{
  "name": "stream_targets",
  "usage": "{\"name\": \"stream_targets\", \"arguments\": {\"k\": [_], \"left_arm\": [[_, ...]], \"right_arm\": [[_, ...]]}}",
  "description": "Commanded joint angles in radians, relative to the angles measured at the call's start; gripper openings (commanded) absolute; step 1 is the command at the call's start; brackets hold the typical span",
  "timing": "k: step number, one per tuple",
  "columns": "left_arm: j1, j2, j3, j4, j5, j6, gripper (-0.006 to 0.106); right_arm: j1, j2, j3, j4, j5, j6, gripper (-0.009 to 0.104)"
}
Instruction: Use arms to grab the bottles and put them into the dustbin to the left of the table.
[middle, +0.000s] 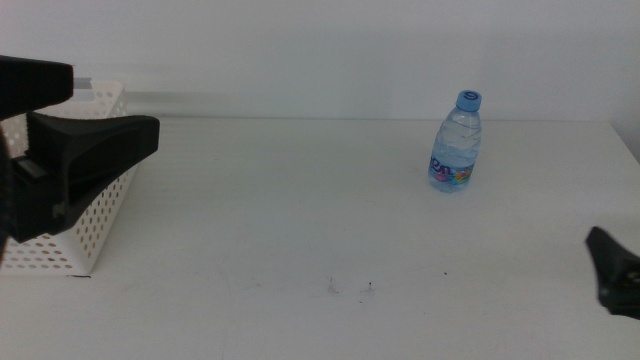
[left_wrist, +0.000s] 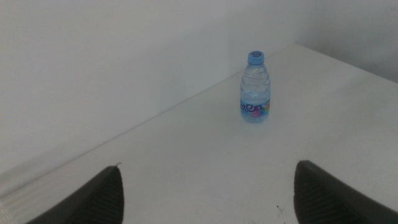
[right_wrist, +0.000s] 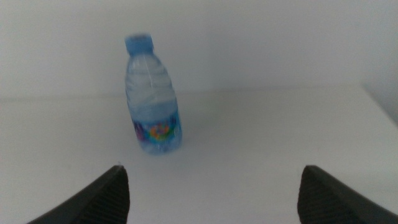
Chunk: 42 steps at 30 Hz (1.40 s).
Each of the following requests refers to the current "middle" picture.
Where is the clear water bottle blue cap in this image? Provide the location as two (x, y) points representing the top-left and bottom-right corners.
(427, 89), (483, 194)

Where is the white perforated plastic basket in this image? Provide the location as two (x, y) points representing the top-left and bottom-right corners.
(0, 79), (139, 276)

